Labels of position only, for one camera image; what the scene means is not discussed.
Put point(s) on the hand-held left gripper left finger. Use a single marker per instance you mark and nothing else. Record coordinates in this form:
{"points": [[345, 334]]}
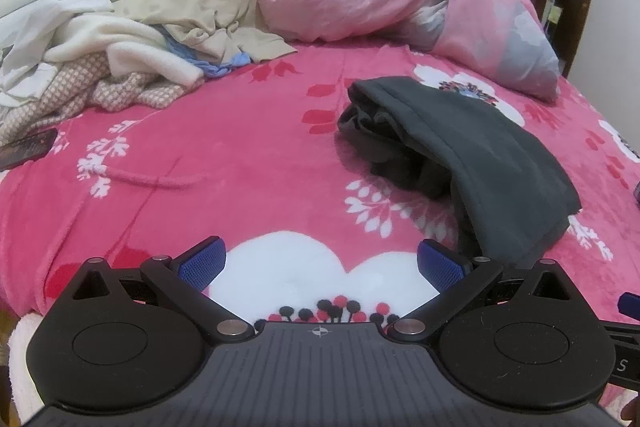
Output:
{"points": [[202, 263]]}

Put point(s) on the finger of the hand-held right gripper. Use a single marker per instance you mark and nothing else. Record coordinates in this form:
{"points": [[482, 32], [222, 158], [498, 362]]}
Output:
{"points": [[629, 305]]}

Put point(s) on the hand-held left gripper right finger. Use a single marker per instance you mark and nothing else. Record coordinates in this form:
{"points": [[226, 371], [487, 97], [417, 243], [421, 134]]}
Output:
{"points": [[441, 264]]}

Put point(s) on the dark grey garment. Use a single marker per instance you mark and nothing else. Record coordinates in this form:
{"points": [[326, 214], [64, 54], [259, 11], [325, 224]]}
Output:
{"points": [[475, 147]]}

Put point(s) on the pink floral plush blanket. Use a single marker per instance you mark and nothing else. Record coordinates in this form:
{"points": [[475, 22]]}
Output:
{"points": [[225, 147]]}

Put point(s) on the light blue cloth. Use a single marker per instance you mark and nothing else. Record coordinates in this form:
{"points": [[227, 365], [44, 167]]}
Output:
{"points": [[220, 68]]}

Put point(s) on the black smartphone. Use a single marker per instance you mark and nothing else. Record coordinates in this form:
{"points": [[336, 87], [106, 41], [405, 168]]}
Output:
{"points": [[25, 149]]}

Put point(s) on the beige patterned knit garment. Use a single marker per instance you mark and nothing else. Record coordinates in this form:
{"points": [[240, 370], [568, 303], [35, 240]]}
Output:
{"points": [[75, 82]]}

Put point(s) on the cream fleece blanket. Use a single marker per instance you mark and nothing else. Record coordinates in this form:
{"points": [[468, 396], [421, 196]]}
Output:
{"points": [[100, 37]]}

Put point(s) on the white shirt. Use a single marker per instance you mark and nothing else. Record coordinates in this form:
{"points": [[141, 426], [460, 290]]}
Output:
{"points": [[60, 2]]}

